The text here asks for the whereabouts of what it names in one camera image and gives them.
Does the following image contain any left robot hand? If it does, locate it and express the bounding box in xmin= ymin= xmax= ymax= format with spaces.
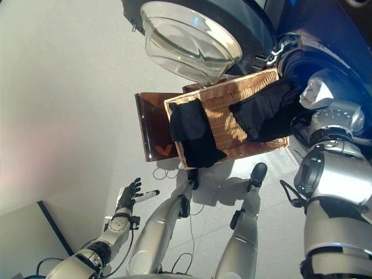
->
xmin=116 ymin=177 xmax=160 ymax=214

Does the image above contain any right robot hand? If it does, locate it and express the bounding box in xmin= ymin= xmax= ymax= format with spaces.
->
xmin=292 ymin=115 xmax=314 ymax=143

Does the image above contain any dark grey front-load washing machine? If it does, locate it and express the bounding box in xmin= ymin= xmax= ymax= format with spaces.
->
xmin=261 ymin=0 xmax=372 ymax=164

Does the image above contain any glossy brown stool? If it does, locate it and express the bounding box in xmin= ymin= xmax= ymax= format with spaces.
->
xmin=134 ymin=83 xmax=205 ymax=163

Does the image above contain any large rectangular wicker laundry basket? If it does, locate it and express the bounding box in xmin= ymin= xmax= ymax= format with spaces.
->
xmin=163 ymin=67 xmax=291 ymax=170

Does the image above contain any black navy garment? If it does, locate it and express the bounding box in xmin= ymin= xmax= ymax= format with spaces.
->
xmin=169 ymin=98 xmax=228 ymax=169

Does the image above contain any silver right robot leg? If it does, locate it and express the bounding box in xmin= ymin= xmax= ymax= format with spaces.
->
xmin=214 ymin=162 xmax=268 ymax=279

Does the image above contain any coiled white cable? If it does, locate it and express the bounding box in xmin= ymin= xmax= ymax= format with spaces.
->
xmin=152 ymin=166 xmax=180 ymax=181

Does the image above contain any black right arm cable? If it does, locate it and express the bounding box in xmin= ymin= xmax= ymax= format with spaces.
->
xmin=279 ymin=179 xmax=306 ymax=208

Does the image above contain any thin black tether cable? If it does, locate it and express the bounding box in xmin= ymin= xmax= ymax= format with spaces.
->
xmin=170 ymin=203 xmax=205 ymax=274

